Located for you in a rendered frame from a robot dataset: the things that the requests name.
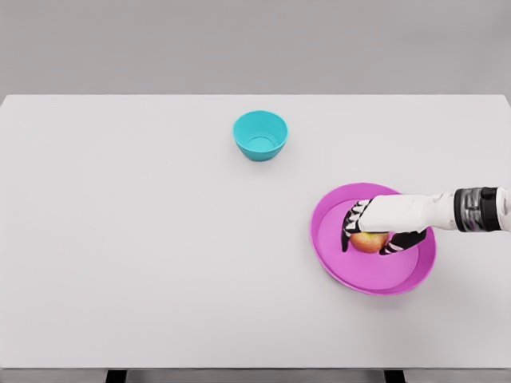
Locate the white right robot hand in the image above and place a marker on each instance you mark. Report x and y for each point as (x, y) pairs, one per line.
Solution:
(393, 213)

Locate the red yellow apple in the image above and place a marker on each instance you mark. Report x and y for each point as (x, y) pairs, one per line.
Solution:
(368, 242)

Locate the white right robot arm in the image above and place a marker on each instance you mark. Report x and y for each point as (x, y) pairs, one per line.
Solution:
(463, 209)

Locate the pink plate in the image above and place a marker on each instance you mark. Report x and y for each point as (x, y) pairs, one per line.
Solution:
(339, 255)

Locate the blue bowl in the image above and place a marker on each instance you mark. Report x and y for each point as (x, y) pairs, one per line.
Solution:
(260, 135)

